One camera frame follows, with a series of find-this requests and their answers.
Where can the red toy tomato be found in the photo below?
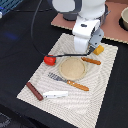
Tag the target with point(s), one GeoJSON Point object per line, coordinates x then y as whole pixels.
{"type": "Point", "coordinates": [50, 60]}

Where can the large grey pot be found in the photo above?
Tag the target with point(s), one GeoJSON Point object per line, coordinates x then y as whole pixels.
{"type": "Point", "coordinates": [103, 17]}

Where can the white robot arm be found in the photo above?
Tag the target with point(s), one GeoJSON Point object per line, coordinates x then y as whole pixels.
{"type": "Point", "coordinates": [85, 9]}

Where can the small grey pot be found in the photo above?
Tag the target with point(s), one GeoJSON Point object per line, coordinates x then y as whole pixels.
{"type": "Point", "coordinates": [70, 16]}

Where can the white woven placemat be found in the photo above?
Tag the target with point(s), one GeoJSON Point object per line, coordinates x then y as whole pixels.
{"type": "Point", "coordinates": [79, 108]}

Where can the brown wooden board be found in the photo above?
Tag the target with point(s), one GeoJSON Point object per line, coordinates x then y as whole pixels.
{"type": "Point", "coordinates": [112, 29]}

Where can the wooden handled fork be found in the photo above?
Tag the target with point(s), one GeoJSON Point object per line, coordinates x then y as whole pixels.
{"type": "Point", "coordinates": [76, 85]}

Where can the round wooden plate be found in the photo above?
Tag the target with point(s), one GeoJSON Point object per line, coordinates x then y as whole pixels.
{"type": "Point", "coordinates": [72, 68]}

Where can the wooden handled knife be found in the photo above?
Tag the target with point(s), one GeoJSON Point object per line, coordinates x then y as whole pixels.
{"type": "Point", "coordinates": [91, 60]}

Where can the orange toy bread loaf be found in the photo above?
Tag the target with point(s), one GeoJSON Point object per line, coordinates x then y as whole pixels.
{"type": "Point", "coordinates": [98, 50]}

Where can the brown toy sausage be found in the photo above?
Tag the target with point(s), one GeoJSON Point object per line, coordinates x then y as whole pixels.
{"type": "Point", "coordinates": [34, 91]}

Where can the beige bowl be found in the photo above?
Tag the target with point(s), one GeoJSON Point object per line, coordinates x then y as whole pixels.
{"type": "Point", "coordinates": [124, 16]}

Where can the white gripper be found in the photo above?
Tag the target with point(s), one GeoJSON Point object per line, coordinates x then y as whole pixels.
{"type": "Point", "coordinates": [87, 35]}

